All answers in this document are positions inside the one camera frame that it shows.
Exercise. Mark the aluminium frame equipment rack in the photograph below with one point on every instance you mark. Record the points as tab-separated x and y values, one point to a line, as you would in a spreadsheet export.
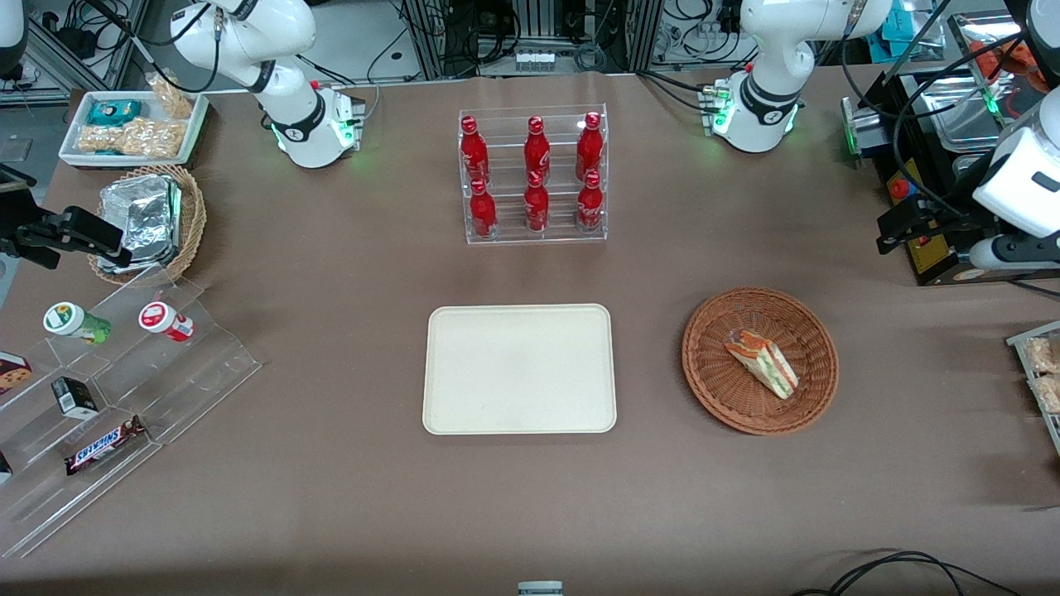
530	25

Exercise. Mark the small clear peanut snack bag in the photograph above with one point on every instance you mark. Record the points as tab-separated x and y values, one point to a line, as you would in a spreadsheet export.
172	98

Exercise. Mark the chocolate chip cookie box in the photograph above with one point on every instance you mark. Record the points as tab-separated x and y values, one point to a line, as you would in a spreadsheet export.
12	372

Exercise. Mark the red round emergency button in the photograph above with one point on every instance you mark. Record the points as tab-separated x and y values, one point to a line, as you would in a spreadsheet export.
901	188

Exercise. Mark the grey white device at table edge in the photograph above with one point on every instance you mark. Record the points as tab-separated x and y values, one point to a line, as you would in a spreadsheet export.
540	588

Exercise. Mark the Snickers chocolate bar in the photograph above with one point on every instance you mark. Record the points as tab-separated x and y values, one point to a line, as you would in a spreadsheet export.
106	445

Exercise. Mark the white power strip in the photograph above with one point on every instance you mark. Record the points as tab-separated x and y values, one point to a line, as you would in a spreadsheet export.
535	60

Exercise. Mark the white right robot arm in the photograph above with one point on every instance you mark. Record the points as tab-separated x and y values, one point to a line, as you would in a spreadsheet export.
248	33

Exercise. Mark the red cola bottle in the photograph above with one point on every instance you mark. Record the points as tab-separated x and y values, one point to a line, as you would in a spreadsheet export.
537	207
483	211
590	205
537	153
589	147
474	153

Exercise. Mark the small black carton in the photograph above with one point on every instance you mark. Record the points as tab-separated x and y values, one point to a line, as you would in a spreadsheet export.
74	397

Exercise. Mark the aluminium foil container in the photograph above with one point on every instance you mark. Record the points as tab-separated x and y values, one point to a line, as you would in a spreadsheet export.
142	211
157	255

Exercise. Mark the cream plastic serving tray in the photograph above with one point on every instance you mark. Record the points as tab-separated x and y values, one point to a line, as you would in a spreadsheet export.
519	369

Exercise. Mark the triangular sandwich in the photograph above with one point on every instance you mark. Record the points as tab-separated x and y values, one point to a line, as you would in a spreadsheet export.
762	362

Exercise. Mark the grey tray with snack bags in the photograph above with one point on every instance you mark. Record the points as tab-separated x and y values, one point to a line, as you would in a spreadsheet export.
1023	339

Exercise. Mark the oval tan wicker basket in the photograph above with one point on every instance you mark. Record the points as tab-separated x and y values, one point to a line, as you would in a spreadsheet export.
192	215

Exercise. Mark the red orange packaged food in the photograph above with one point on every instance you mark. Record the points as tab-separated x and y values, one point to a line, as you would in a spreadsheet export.
998	60

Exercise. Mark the clear acrylic bottle rack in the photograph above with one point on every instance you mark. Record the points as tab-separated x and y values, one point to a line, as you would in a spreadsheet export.
505	240

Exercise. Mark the white rectangular snack tray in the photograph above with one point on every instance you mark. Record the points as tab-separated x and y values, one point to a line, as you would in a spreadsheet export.
74	124

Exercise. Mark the clear acrylic stepped display stand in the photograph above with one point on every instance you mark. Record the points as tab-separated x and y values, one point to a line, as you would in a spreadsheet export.
190	372

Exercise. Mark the steel food pan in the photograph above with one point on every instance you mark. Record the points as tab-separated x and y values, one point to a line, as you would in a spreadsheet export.
965	124

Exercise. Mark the red lidded cup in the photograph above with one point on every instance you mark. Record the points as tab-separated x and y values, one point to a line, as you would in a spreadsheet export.
164	319

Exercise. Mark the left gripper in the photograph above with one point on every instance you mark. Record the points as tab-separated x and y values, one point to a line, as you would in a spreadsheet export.
950	222

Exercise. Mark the black food warmer appliance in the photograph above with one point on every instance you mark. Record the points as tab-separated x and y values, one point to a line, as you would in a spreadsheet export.
936	265

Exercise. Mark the teal snack packet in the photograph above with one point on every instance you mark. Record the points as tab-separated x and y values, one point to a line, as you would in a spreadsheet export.
114	112

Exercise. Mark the large clear peanut snack bag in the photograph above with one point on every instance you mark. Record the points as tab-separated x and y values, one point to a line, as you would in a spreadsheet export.
132	139

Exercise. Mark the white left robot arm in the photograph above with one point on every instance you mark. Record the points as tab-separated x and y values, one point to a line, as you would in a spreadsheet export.
774	50

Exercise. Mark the clear bag of tan snacks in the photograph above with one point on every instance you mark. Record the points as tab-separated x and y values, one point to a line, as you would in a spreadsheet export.
1043	356
1047	393

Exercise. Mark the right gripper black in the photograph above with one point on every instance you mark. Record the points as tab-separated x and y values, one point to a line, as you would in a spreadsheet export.
18	233

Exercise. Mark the green lidded cup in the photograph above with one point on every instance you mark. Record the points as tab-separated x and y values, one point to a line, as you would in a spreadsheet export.
70	321

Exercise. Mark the teal cardboard box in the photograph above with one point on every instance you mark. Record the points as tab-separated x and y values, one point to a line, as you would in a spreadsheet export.
907	29

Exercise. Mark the round brown wicker basket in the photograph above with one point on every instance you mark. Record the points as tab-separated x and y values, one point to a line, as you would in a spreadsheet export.
729	397

